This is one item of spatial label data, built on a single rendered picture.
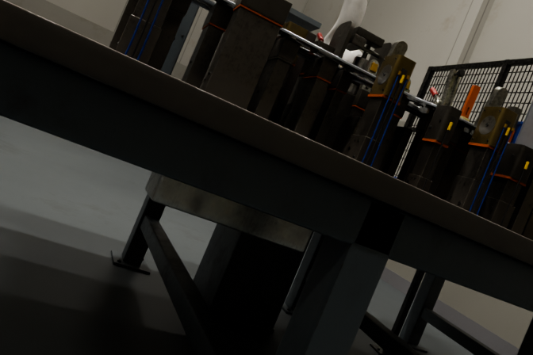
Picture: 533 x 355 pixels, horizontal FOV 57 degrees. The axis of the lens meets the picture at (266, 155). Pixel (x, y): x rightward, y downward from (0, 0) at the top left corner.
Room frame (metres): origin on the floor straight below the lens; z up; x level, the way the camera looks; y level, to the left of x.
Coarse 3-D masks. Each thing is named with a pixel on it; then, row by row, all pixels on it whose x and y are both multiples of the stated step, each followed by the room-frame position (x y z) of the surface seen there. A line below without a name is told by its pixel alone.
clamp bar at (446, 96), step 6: (450, 72) 1.81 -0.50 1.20; (456, 72) 1.79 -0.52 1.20; (462, 72) 1.77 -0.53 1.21; (450, 78) 1.79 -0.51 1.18; (456, 78) 1.81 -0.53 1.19; (450, 84) 1.79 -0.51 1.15; (456, 84) 1.80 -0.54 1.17; (444, 90) 1.80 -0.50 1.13; (450, 90) 1.80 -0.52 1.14; (444, 96) 1.78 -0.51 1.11; (450, 96) 1.80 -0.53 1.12; (444, 102) 1.78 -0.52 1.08; (450, 102) 1.79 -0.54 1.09
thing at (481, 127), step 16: (496, 112) 1.42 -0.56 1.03; (512, 112) 1.40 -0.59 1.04; (480, 128) 1.45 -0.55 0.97; (496, 128) 1.40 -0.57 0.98; (512, 128) 1.40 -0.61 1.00; (480, 144) 1.42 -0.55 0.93; (496, 144) 1.40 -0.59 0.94; (480, 160) 1.41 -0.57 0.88; (496, 160) 1.42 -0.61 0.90; (464, 176) 1.44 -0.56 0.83; (480, 176) 1.41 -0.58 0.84; (464, 192) 1.41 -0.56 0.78; (480, 192) 1.41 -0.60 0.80; (464, 208) 1.40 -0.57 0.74; (480, 208) 1.40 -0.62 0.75
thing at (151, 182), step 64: (0, 64) 0.56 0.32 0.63; (64, 128) 0.59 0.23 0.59; (128, 128) 0.62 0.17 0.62; (192, 128) 0.65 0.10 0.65; (192, 192) 0.93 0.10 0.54; (256, 192) 0.69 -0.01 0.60; (320, 192) 0.73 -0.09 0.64; (128, 256) 2.11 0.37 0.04; (320, 256) 0.82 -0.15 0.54; (384, 256) 0.79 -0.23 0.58; (448, 256) 0.83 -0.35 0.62; (192, 320) 1.22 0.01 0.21; (320, 320) 0.76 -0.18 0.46
